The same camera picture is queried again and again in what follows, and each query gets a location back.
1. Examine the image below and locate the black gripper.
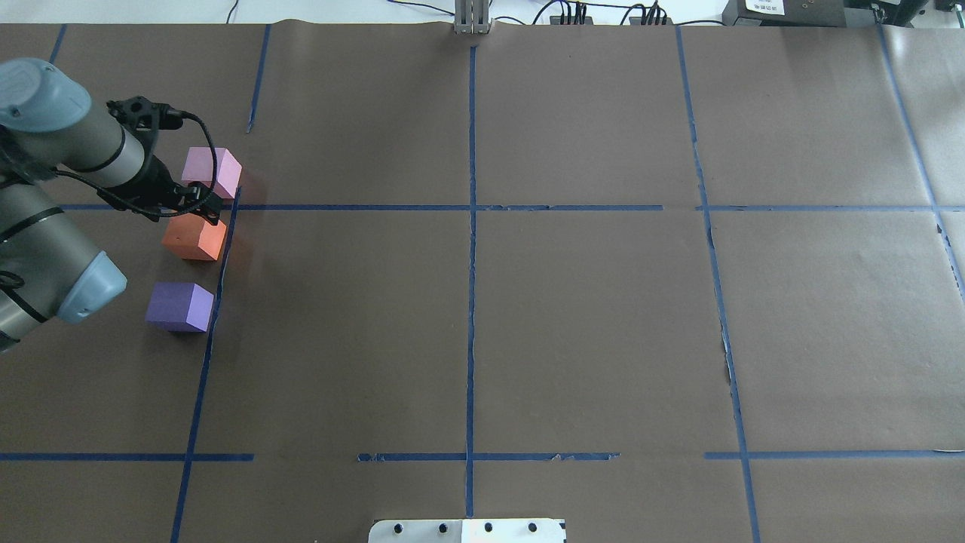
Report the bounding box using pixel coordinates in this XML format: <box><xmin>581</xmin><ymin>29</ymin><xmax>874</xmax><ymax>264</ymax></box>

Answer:
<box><xmin>106</xmin><ymin>157</ymin><xmax>222</xmax><ymax>225</ymax></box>

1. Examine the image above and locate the orange foam cube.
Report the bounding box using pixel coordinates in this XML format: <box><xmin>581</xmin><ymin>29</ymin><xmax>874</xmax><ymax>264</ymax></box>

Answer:
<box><xmin>161</xmin><ymin>214</ymin><xmax>227</xmax><ymax>262</ymax></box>

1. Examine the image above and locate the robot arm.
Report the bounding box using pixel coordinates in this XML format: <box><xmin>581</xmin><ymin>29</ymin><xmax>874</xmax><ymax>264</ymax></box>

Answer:
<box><xmin>1</xmin><ymin>57</ymin><xmax>222</xmax><ymax>351</ymax></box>

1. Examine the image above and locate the pink foam cube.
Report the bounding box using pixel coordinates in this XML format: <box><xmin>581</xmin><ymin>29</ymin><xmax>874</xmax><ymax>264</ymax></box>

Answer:
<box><xmin>180</xmin><ymin>146</ymin><xmax>243</xmax><ymax>201</ymax></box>

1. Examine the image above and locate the purple foam cube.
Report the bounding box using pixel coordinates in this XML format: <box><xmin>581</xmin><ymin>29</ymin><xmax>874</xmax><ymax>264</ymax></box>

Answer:
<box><xmin>145</xmin><ymin>282</ymin><xmax>214</xmax><ymax>333</ymax></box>

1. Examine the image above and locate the black usb hub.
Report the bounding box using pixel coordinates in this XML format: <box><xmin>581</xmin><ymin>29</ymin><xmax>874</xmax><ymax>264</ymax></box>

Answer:
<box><xmin>550</xmin><ymin>14</ymin><xmax>594</xmax><ymax>26</ymax></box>

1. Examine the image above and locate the brown paper table cover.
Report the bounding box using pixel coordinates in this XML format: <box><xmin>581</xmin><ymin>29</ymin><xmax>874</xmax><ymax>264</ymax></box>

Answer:
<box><xmin>2</xmin><ymin>21</ymin><xmax>963</xmax><ymax>542</ymax></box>

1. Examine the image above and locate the black box device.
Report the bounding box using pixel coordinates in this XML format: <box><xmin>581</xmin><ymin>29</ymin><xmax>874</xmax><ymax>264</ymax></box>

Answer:
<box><xmin>721</xmin><ymin>0</ymin><xmax>847</xmax><ymax>28</ymax></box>

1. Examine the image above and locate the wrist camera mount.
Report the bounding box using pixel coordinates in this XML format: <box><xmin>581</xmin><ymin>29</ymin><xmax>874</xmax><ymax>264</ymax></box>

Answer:
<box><xmin>106</xmin><ymin>96</ymin><xmax>186</xmax><ymax>131</ymax></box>

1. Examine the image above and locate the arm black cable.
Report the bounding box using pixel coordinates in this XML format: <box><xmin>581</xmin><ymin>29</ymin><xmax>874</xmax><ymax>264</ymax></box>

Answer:
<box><xmin>53</xmin><ymin>112</ymin><xmax>219</xmax><ymax>219</ymax></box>

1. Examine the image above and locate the aluminium frame post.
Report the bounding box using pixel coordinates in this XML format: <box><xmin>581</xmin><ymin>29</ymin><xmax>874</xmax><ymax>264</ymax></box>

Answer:
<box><xmin>454</xmin><ymin>0</ymin><xmax>492</xmax><ymax>35</ymax></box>

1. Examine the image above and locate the white pedestal base plate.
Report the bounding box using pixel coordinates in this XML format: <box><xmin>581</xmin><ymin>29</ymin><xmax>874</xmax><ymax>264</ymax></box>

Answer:
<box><xmin>368</xmin><ymin>518</ymin><xmax>568</xmax><ymax>542</ymax></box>

